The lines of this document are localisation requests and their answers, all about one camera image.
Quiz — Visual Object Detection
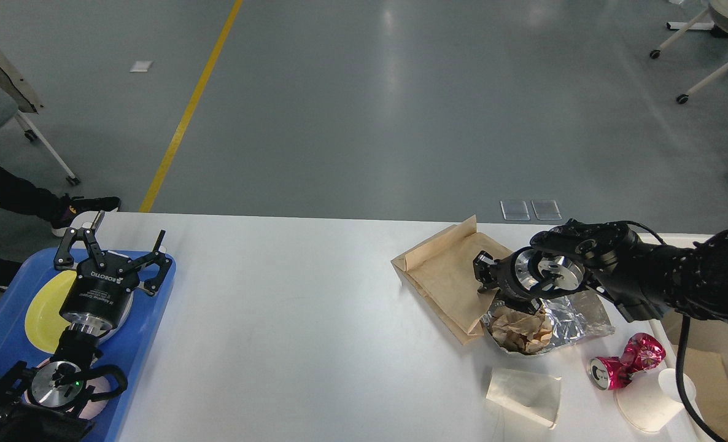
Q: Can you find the white paper napkin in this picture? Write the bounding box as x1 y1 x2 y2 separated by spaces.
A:
486 368 562 428

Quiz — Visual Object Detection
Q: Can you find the large brown paper bag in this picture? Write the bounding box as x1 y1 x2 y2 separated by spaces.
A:
684 347 728 441

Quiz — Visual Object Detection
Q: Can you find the clear floor plate left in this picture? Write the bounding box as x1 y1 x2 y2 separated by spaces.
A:
500 200 532 222

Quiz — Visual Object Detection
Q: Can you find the foil tray with paper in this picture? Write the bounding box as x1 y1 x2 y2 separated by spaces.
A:
480 291 616 357

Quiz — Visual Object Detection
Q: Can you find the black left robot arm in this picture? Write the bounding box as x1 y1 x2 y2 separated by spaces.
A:
0 212 176 441

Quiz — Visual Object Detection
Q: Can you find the white paper cup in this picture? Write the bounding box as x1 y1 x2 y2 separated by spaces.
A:
614 368 686 433

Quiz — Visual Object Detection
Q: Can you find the beige plastic bin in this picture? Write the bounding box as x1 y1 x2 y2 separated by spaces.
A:
637 232 728 442

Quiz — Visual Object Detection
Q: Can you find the clear floor plate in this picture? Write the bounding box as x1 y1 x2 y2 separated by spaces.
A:
500 200 532 222
530 199 563 221

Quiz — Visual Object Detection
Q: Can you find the yellow plastic plate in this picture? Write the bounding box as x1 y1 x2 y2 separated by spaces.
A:
24 269 77 354

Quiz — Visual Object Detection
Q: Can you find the person in black clothes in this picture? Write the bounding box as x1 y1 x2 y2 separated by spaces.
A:
0 166 121 291

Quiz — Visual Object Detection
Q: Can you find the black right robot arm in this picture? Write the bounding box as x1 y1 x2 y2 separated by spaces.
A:
473 219 728 374

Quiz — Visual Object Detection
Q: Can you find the white chair base right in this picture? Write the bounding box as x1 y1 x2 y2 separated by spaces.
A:
648 1 728 104

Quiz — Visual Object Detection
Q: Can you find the blue plastic tray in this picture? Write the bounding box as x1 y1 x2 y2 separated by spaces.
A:
0 248 176 441

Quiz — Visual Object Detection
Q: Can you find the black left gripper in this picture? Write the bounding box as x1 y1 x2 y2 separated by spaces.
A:
53 210 174 335

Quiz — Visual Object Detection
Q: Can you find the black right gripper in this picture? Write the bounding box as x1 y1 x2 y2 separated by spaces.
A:
473 249 545 316

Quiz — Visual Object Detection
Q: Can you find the clear floor plate right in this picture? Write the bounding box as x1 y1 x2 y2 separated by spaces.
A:
530 199 563 221

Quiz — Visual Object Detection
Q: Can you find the red object under arm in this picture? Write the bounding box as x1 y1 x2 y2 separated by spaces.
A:
587 332 667 391

